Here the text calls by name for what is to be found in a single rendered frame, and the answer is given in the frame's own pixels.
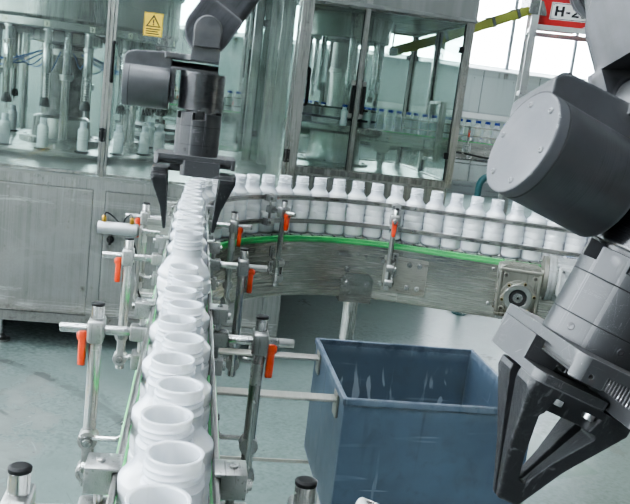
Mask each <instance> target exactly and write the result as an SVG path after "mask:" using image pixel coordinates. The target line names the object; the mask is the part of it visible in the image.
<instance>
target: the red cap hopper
mask: <svg viewBox="0 0 630 504"><path fill-rule="evenodd" d="M542 1H544V3H545V7H546V11H547V15H546V16H539V14H540V8H541V2H542ZM585 22H586V19H584V18H582V17H580V16H579V15H578V14H577V13H576V12H575V11H574V10H573V8H572V6H571V4H570V0H541V1H540V7H539V13H538V15H536V14H532V16H527V22H526V28H525V35H524V41H523V47H522V53H521V59H520V65H519V72H518V78H517V84H516V90H515V96H514V102H515V101H516V100H518V99H520V98H521V97H523V96H524V95H526V94H528V93H529V92H531V91H532V90H527V87H528V81H529V75H530V69H531V63H532V57H533V51H534V45H535V39H536V37H543V38H553V39H562V40H572V41H581V42H586V37H581V36H571V35H562V34H552V33H543V32H537V31H545V32H554V33H564V34H574V33H576V34H585ZM514 102H513V104H514ZM498 199H500V200H504V208H503V212H504V214H505V215H507V209H508V203H509V198H507V197H505V196H503V195H501V194H499V195H498Z"/></svg>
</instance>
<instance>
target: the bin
mask: <svg viewBox="0 0 630 504"><path fill-rule="evenodd" d="M315 344H316V352H315V354H304V353H290V352H277V353H276V354H275V357H274V358H282V359H296V360H310V361H314V368H313V376H312V384H311V392H310V393H308V392H293V391H278V390H263V389H261V391H260V398H273V399H289V400H305V401H309V408H308V416H307V424H306V432H305V440H304V448H305V452H306V455H307V459H308V460H300V459H281V458H262V457H253V461H263V462H282V463H301V464H309V466H310V469H311V473H312V476H313V477H314V478H315V479H316V480H317V481H318V485H317V487H316V490H317V494H318V498H319V501H320V504H355V503H356V502H357V500H358V499H359V498H361V497H363V498H366V499H369V500H372V501H374V502H376V503H378V504H512V503H509V502H507V501H505V500H502V499H500V498H498V496H497V495H496V494H495V493H494V491H493V480H494V468H495V455H496V443H497V412H498V373H497V372H496V371H495V370H494V369H493V368H492V367H491V366H490V365H489V364H488V363H487V362H485V361H484V360H483V359H482V358H481V357H480V356H479V355H478V354H477V353H476V352H475V351H474V350H473V349H461V348H448V347H435V346H422V345H409V344H396V343H382V342H369V341H356V340H343V339H330V338H316V339H315Z"/></svg>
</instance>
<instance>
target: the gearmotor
mask: <svg viewBox="0 0 630 504"><path fill-rule="evenodd" d="M577 260H578V258H575V257H568V256H563V257H562V256H557V255H553V254H549V255H548V256H544V257H543V260H542V263H541V267H539V266H538V265H537V264H530V263H523V262H516V261H509V260H505V261H500V262H499V265H498V271H497V279H496V285H495V291H494V297H493V304H492V307H493V308H494V312H493V314H494V316H495V318H497V319H501V318H503V316H504V314H505V313H506V311H507V309H508V307H509V305H510V304H511V303H512V304H514V305H516V306H518V307H520V308H522V309H524V310H526V311H528V312H531V313H533V314H535V315H536V314H537V309H538V303H539V297H541V298H542V300H550V301H555V300H556V298H557V296H558V294H559V293H560V291H561V289H562V287H563V285H564V283H565V282H566V280H567V278H568V276H569V274H570V273H571V271H572V269H573V267H574V265H575V263H576V262H577Z"/></svg>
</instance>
